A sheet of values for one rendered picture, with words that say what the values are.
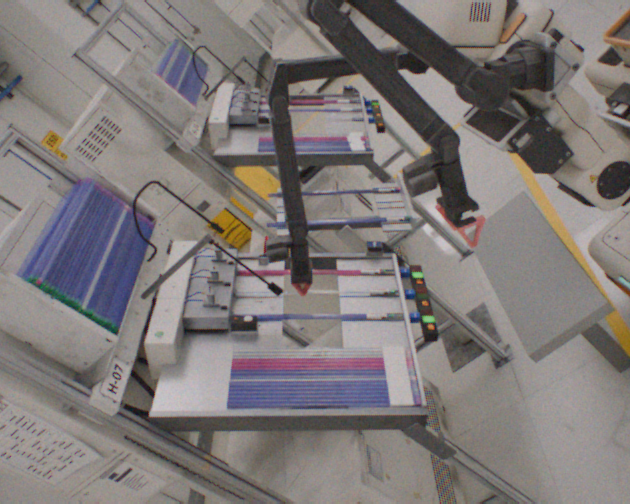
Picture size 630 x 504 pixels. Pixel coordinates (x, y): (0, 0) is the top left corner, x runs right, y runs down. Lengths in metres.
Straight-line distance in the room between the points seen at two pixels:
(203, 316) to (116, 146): 1.24
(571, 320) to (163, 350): 1.08
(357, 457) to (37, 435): 0.88
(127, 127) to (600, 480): 2.22
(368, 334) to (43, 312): 0.89
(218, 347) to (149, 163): 1.27
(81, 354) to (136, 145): 1.36
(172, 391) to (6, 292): 0.48
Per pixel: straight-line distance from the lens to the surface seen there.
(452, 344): 2.83
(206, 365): 1.79
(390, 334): 1.87
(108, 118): 2.84
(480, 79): 1.32
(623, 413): 2.28
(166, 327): 1.80
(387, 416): 1.65
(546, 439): 2.36
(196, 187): 2.91
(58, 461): 1.89
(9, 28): 4.98
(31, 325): 1.68
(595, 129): 1.68
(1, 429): 1.83
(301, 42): 6.32
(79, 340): 1.68
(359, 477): 1.90
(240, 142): 2.94
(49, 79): 5.01
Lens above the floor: 1.84
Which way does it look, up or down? 26 degrees down
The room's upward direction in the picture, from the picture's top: 51 degrees counter-clockwise
